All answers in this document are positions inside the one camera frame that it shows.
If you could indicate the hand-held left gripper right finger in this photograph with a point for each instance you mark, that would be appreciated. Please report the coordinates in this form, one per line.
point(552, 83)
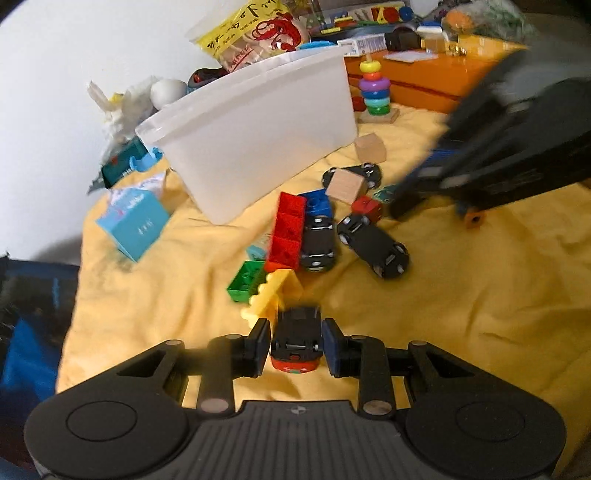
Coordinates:
point(330, 346)

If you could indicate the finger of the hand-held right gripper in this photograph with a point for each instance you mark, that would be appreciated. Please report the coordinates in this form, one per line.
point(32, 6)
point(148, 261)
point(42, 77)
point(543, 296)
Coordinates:
point(415, 194)
point(489, 101)

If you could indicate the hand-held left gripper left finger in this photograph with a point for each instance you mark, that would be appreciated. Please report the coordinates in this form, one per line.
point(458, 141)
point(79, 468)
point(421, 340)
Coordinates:
point(263, 344)

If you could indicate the red toy car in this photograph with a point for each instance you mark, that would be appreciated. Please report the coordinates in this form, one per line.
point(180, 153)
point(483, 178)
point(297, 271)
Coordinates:
point(295, 337)

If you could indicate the long yellow building brick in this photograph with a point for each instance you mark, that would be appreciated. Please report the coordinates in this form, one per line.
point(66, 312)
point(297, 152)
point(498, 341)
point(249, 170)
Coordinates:
point(277, 290)

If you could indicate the blue orange toy vehicle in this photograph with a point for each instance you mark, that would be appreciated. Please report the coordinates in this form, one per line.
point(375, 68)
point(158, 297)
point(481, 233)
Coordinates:
point(473, 219)

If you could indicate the green building brick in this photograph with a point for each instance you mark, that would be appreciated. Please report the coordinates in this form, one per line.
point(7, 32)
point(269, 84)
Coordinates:
point(244, 281)

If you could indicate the white translucent plastic bin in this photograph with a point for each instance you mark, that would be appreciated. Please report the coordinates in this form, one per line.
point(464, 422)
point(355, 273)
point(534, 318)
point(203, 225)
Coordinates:
point(258, 129)

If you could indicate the white block with teal print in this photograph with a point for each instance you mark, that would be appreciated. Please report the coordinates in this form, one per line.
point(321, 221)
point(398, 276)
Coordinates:
point(384, 193)

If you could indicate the black toy car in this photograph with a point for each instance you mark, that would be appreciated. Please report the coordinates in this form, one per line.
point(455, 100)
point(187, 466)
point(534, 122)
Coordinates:
point(374, 247)
point(373, 174)
point(318, 242)

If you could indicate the small red cube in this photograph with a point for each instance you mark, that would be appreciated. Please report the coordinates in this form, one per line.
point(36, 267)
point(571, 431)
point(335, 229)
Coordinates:
point(367, 207)

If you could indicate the wooden cube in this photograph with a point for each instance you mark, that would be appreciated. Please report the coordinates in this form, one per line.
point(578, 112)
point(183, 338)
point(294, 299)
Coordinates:
point(369, 148)
point(346, 185)

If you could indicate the orange box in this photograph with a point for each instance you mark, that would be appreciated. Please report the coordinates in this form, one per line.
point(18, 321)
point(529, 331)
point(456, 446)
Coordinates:
point(415, 78)

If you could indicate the plastic bag with orange ball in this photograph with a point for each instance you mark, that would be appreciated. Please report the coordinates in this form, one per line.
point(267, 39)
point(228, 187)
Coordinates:
point(461, 18)

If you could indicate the white notepad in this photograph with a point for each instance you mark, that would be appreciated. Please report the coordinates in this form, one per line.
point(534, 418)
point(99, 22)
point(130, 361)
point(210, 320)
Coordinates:
point(411, 55)

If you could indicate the blue building brick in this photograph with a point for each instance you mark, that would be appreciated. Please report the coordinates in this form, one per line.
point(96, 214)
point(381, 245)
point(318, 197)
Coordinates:
point(318, 201)

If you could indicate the small black object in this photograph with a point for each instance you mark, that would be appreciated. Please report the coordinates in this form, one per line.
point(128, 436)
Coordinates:
point(401, 40)

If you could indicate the long red building brick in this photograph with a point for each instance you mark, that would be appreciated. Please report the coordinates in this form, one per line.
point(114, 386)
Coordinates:
point(286, 230)

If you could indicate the yellow cloth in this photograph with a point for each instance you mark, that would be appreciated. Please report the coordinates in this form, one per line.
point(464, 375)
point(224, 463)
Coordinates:
point(461, 323)

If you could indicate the small white blue carton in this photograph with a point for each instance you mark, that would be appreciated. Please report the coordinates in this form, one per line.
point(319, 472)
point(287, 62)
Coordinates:
point(364, 45)

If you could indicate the clear box of toys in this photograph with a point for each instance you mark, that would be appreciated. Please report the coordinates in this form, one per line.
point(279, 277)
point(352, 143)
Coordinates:
point(360, 18)

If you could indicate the blue tissue box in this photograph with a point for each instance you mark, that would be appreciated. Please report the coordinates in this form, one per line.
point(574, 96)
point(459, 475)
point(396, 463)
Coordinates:
point(134, 226)

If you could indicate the light blue plastic piece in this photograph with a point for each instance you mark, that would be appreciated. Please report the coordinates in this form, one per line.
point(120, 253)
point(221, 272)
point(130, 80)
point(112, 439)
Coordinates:
point(314, 45)

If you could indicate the yellow snack bag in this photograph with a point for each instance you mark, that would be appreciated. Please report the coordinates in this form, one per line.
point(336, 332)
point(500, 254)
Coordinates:
point(249, 41)

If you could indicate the green tissue pack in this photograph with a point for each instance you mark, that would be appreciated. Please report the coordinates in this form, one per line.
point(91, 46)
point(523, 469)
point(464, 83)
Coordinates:
point(120, 166)

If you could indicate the dark blue cloth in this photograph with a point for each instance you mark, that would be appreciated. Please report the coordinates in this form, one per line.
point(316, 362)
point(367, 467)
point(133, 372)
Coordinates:
point(27, 360)

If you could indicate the white egg-shaped toy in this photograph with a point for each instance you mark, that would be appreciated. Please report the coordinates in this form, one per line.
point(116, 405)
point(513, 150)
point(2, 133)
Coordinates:
point(168, 92)

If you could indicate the white plush toy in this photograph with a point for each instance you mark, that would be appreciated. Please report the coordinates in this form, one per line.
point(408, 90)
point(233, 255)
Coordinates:
point(124, 110)

